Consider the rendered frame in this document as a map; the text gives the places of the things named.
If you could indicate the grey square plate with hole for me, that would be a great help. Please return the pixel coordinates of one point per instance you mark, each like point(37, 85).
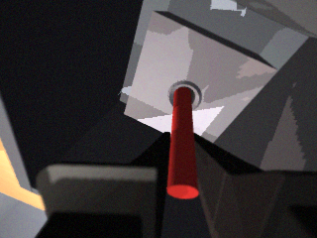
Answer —
point(222, 76)

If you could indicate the red peg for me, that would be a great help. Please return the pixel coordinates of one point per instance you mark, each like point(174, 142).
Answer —
point(182, 172)

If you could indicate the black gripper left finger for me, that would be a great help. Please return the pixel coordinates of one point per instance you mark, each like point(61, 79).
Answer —
point(138, 187)

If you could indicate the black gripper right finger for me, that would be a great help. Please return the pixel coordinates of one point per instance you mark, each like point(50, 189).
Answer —
point(240, 200)

